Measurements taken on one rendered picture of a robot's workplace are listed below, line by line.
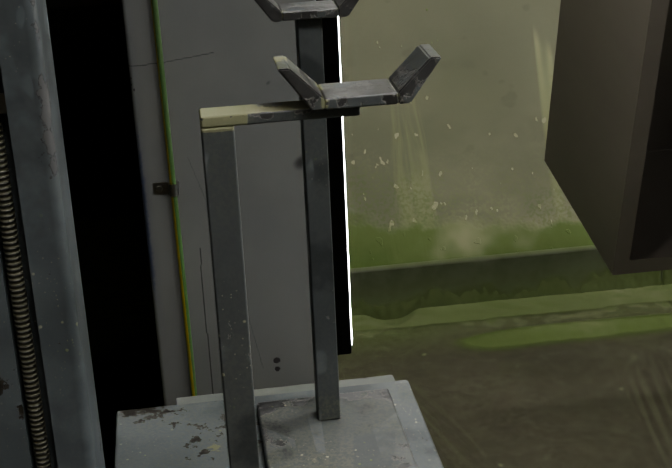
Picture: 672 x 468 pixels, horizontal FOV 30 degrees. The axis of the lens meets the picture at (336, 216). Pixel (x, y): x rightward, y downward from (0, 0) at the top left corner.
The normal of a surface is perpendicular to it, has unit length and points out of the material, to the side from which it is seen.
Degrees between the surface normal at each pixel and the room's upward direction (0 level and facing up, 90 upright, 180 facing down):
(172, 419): 0
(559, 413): 0
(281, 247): 90
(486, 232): 57
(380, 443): 0
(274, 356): 90
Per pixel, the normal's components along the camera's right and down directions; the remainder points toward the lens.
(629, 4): -0.99, 0.09
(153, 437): -0.04, -0.93
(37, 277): 0.15, 0.36
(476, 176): 0.10, -0.21
